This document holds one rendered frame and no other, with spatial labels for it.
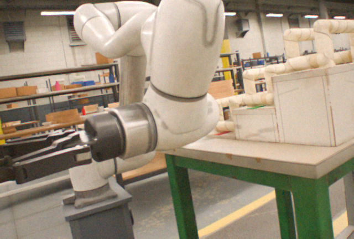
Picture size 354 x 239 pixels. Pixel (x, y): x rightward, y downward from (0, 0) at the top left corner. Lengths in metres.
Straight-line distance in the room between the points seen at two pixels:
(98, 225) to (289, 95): 0.90
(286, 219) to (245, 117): 0.75
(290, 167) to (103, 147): 0.37
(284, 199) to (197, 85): 1.06
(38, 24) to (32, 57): 1.32
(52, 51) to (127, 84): 10.90
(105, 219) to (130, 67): 0.62
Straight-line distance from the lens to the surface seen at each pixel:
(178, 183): 0.99
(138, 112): 0.47
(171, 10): 0.42
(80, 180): 1.26
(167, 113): 0.46
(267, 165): 0.65
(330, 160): 0.63
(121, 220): 1.28
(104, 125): 0.45
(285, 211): 1.46
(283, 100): 0.74
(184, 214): 1.04
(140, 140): 0.46
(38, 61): 11.80
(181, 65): 0.42
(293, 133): 0.74
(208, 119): 0.52
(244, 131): 0.85
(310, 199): 0.63
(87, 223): 1.25
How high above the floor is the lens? 1.11
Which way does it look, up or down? 3 degrees down
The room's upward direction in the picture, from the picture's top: 10 degrees counter-clockwise
